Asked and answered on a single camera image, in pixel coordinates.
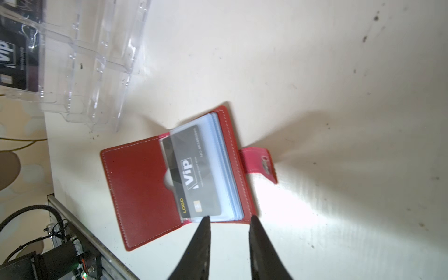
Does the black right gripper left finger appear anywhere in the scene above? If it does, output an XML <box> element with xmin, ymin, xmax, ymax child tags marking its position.
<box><xmin>168</xmin><ymin>217</ymin><xmax>211</xmax><ymax>280</ymax></box>

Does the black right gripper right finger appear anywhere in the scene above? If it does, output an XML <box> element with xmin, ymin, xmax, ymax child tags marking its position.
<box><xmin>248</xmin><ymin>215</ymin><xmax>292</xmax><ymax>280</ymax></box>

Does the red leather card holder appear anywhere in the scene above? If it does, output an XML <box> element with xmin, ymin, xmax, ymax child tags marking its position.
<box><xmin>100</xmin><ymin>106</ymin><xmax>278</xmax><ymax>252</ymax></box>

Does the clear plastic organizer box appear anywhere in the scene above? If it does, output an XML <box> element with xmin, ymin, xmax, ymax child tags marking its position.
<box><xmin>1</xmin><ymin>1</ymin><xmax>150</xmax><ymax>131</ymax></box>

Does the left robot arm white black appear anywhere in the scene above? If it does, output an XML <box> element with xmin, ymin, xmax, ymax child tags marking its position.
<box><xmin>1</xmin><ymin>217</ymin><xmax>211</xmax><ymax>280</ymax></box>

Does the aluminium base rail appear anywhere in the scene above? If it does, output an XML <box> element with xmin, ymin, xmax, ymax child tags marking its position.
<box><xmin>47</xmin><ymin>194</ymin><xmax>138</xmax><ymax>280</ymax></box>

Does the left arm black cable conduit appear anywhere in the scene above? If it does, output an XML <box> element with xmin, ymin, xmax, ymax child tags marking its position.
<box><xmin>0</xmin><ymin>204</ymin><xmax>69</xmax><ymax>239</ymax></box>

